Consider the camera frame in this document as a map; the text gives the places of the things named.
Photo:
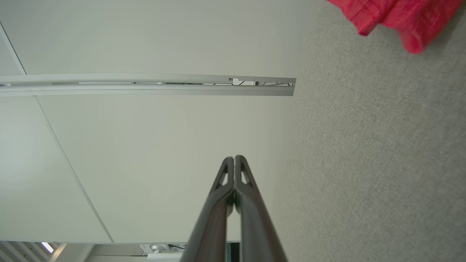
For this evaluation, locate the grey metal partition post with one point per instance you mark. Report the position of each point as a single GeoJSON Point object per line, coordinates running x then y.
{"type": "Point", "coordinates": [145, 90]}

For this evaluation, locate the white ceiling device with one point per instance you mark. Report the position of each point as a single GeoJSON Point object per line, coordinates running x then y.
{"type": "Point", "coordinates": [158, 249]}

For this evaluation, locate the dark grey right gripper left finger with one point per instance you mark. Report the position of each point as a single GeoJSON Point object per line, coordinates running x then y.
{"type": "Point", "coordinates": [214, 218]}

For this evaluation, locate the bright ceiling light panel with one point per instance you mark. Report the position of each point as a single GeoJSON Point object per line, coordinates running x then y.
{"type": "Point", "coordinates": [47, 247]}

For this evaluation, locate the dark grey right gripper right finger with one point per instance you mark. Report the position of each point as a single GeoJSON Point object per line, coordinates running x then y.
{"type": "Point", "coordinates": [255, 225]}

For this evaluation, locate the red and white basketball jersey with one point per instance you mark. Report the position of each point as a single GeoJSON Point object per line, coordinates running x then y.
{"type": "Point", "coordinates": [411, 18]}

